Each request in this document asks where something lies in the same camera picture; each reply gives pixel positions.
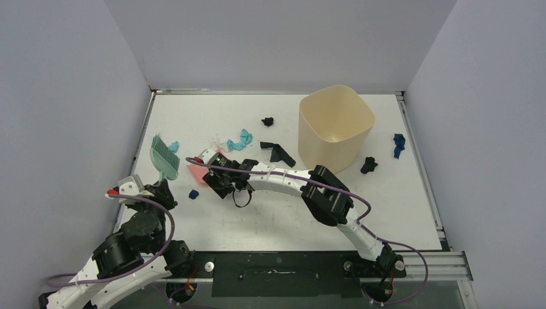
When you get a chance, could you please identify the black scrap beside bin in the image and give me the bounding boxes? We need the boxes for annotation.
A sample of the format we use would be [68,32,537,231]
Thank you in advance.
[360,156,379,174]

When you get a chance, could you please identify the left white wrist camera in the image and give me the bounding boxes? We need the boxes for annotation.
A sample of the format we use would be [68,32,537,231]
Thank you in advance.
[105,174,154,205]

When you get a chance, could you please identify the small black scrap top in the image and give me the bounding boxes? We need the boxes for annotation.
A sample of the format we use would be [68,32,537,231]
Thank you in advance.
[261,117,274,127]

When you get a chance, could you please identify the light blue scrap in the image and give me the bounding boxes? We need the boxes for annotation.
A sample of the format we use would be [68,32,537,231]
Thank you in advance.
[168,141,180,153]
[226,129,253,151]

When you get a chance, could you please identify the aluminium rail frame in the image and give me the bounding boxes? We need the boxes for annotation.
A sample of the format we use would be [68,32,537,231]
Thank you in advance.
[395,91,473,281]

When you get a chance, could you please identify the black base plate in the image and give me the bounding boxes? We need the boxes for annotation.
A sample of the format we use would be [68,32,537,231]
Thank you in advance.
[165,251,406,302]

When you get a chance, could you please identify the long black paper scrap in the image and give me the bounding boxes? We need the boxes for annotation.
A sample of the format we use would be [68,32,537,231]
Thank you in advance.
[260,142,296,167]

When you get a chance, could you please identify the white torn paper scrap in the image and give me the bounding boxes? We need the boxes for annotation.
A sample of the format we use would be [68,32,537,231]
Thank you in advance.
[211,136,228,151]

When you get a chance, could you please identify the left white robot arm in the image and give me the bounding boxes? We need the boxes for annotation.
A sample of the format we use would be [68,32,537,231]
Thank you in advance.
[38,175,198,308]

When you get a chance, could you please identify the light blue scrap far left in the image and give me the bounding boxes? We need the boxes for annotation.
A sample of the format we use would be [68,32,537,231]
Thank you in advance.
[168,141,180,153]

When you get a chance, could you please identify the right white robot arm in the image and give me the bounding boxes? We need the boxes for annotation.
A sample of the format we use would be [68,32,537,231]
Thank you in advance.
[195,153,397,276]

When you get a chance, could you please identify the small dark blue scrap left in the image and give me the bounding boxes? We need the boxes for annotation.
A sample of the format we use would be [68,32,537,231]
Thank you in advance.
[188,190,200,200]

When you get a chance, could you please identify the green hand brush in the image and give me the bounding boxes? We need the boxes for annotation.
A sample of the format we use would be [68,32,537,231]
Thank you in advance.
[149,135,180,181]

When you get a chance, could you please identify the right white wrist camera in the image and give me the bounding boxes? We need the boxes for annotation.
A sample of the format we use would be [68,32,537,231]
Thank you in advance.
[198,149,221,165]

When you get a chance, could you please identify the dark blue scrap right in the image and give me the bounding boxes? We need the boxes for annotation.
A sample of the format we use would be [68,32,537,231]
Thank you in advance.
[393,133,406,159]

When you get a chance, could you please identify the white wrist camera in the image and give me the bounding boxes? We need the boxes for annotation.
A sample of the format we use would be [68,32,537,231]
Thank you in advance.
[198,149,221,165]
[105,174,154,205]

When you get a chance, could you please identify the pink plastic dustpan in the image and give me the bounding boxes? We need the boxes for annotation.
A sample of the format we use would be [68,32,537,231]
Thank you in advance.
[186,149,225,186]

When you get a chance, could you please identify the beige plastic waste bin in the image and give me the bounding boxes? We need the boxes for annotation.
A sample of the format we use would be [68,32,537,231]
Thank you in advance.
[297,85,375,174]

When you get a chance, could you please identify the light blue scrap centre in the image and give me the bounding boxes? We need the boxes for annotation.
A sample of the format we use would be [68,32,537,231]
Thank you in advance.
[226,129,253,151]

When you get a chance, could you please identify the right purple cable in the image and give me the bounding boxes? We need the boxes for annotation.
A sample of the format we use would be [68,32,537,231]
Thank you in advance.
[185,157,429,306]

